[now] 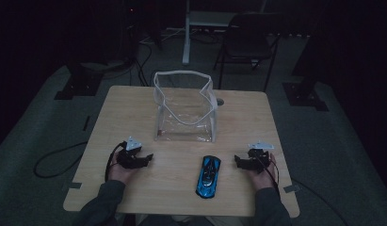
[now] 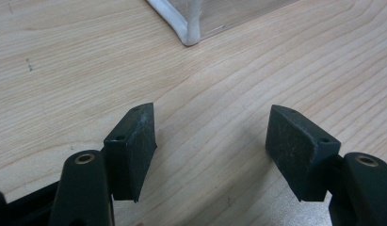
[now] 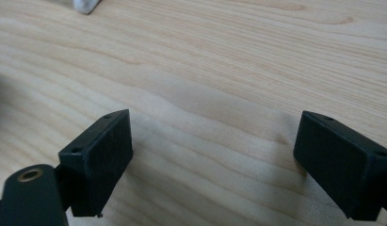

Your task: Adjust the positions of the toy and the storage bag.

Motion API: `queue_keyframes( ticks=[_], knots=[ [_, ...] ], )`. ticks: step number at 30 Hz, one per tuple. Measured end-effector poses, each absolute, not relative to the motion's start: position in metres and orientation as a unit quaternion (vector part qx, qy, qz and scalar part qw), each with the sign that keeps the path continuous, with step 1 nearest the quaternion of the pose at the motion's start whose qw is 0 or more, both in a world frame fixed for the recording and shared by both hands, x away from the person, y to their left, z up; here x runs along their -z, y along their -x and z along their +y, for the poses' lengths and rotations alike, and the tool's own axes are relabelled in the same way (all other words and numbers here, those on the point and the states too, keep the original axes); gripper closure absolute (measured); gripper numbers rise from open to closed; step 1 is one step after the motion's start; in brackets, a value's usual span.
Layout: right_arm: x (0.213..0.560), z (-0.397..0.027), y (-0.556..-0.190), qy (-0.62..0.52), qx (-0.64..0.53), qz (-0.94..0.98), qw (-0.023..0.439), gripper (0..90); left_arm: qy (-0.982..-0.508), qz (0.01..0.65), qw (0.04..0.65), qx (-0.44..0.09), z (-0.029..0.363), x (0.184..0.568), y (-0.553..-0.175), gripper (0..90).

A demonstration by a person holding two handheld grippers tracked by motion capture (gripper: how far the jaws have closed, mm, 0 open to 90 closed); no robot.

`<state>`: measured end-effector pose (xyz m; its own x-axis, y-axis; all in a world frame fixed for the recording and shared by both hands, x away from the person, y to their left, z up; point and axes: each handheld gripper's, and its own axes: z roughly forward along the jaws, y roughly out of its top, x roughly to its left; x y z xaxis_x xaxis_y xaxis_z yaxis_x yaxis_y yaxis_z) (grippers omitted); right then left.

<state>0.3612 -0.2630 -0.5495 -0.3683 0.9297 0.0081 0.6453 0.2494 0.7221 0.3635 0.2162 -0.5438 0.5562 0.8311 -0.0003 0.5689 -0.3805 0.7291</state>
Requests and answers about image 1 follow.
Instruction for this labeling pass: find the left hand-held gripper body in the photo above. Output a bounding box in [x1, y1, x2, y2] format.
[116, 136, 144, 170]

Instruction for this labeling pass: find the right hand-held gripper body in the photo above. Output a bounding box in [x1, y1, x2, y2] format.
[248, 140, 275, 174]

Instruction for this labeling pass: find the blue toy car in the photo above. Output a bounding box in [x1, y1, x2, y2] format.
[195, 154, 222, 200]

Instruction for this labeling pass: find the clear bag with white trim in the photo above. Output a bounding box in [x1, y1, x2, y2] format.
[153, 70, 219, 143]

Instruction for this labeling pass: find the person's left hand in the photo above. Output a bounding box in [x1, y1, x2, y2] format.
[107, 151, 138, 185]

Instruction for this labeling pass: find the person's right hand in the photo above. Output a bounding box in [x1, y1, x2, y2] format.
[249, 153, 279, 192]

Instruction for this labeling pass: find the black stand base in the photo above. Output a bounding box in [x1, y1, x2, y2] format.
[54, 60, 105, 101]
[282, 31, 330, 112]

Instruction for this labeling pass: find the black folding chair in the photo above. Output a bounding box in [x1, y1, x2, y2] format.
[213, 12, 282, 92]

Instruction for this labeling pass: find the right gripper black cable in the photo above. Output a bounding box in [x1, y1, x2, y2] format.
[253, 154, 281, 194]

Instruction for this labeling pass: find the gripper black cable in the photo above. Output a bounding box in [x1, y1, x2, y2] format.
[253, 154, 281, 194]
[104, 141, 128, 183]

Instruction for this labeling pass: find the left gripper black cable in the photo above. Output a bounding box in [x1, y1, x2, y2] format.
[104, 141, 128, 183]

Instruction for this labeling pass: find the black straight floor cable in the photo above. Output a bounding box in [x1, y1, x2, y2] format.
[290, 177, 349, 226]

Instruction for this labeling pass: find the bundle of black cables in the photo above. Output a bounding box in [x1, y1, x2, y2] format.
[129, 39, 153, 88]

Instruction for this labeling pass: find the black looped floor cable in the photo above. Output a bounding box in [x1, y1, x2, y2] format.
[33, 140, 89, 179]

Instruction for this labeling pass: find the white desk frame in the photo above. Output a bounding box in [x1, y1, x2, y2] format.
[181, 0, 267, 66]

